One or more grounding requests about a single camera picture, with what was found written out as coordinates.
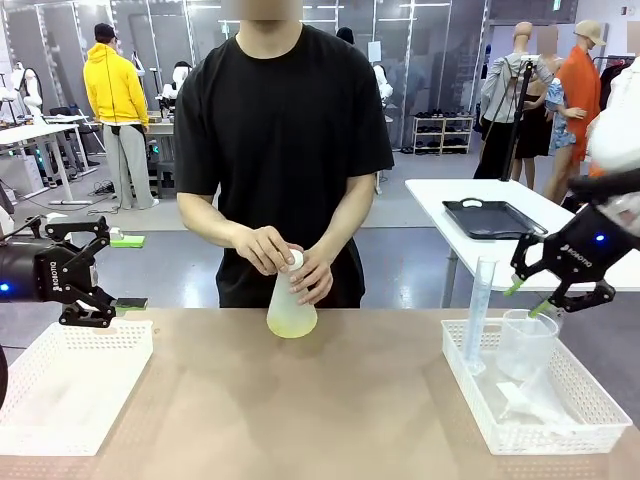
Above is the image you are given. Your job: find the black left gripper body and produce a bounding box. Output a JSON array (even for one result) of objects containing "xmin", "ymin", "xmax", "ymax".
[{"xmin": 0, "ymin": 239, "xmax": 97, "ymax": 305}]

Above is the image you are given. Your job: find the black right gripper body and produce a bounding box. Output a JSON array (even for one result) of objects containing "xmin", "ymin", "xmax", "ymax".
[{"xmin": 546, "ymin": 203, "xmax": 630, "ymax": 287}]

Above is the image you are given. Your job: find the clear plastic measuring cylinder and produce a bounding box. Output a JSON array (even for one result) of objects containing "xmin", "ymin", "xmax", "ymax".
[{"xmin": 464, "ymin": 255, "xmax": 498, "ymax": 377}]

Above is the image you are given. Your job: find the clear plastic beaker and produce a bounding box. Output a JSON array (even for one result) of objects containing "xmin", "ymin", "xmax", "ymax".
[{"xmin": 500, "ymin": 308, "xmax": 560, "ymax": 384}]

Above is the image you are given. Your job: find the translucent plastic funnel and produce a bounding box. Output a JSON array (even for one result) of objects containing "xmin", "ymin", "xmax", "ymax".
[{"xmin": 493, "ymin": 367, "xmax": 577, "ymax": 427}]

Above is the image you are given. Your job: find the translucent plastic conical flask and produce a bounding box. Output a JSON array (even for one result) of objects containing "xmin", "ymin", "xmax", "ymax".
[{"xmin": 265, "ymin": 257, "xmax": 320, "ymax": 340}]

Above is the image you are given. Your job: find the person's left forearm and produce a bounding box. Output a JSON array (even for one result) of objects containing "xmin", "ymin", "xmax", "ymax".
[{"xmin": 318, "ymin": 173, "xmax": 377, "ymax": 262}]

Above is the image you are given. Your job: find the person's right forearm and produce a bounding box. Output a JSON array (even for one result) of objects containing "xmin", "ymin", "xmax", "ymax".
[{"xmin": 176, "ymin": 191, "xmax": 252, "ymax": 250}]

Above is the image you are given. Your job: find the person's right hand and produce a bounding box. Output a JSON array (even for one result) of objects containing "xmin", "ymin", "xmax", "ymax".
[{"xmin": 231, "ymin": 225, "xmax": 297, "ymax": 277}]

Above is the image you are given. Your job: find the person's left hand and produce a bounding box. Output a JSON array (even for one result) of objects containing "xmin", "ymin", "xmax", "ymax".
[{"xmin": 288, "ymin": 248, "xmax": 334, "ymax": 306}]

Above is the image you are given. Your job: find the black plastic tray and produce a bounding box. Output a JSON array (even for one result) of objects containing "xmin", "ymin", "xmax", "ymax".
[{"xmin": 441, "ymin": 197, "xmax": 549, "ymax": 242}]

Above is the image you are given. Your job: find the white perforated plastic basket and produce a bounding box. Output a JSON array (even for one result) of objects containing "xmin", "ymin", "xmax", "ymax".
[
  {"xmin": 440, "ymin": 317, "xmax": 634, "ymax": 457},
  {"xmin": 0, "ymin": 319, "xmax": 155, "ymax": 457}
]

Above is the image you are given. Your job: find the small grey stool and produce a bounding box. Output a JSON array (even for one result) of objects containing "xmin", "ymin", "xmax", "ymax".
[{"xmin": 155, "ymin": 160, "xmax": 177, "ymax": 201}]

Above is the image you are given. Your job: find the white side table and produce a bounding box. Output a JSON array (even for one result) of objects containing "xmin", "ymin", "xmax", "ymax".
[{"xmin": 404, "ymin": 177, "xmax": 640, "ymax": 310}]

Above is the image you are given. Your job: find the white background desk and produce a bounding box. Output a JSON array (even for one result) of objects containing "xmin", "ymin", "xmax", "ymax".
[{"xmin": 0, "ymin": 122, "xmax": 99, "ymax": 207}]

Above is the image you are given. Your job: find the mannequin in blue floral dress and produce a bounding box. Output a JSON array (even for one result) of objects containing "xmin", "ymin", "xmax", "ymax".
[{"xmin": 543, "ymin": 77, "xmax": 587, "ymax": 187}]

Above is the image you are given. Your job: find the bystander in pale trousers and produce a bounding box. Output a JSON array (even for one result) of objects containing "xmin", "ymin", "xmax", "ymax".
[{"xmin": 81, "ymin": 21, "xmax": 162, "ymax": 212}]

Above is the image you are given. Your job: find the white shoe rack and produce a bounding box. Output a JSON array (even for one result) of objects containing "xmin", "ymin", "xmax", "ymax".
[{"xmin": 411, "ymin": 106, "xmax": 476, "ymax": 156}]

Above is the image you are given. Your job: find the white humanoid robot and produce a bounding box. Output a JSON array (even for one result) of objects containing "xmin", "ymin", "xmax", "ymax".
[
  {"xmin": 8, "ymin": 61, "xmax": 45, "ymax": 122},
  {"xmin": 160, "ymin": 60, "xmax": 195, "ymax": 110}
]

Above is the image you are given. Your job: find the mannequin in grey jacket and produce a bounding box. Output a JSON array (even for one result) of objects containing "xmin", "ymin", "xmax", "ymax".
[{"xmin": 473, "ymin": 21, "xmax": 556, "ymax": 182}]

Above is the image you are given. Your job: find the person in black t-shirt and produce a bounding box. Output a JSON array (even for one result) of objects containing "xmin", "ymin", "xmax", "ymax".
[{"xmin": 173, "ymin": 0, "xmax": 396, "ymax": 310}]

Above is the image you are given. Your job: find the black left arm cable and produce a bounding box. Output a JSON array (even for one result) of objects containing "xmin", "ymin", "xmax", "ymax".
[{"xmin": 0, "ymin": 343, "xmax": 11, "ymax": 410}]

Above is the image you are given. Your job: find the black camera tripod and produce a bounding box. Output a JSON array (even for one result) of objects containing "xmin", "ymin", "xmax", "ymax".
[{"xmin": 482, "ymin": 54, "xmax": 542, "ymax": 182}]

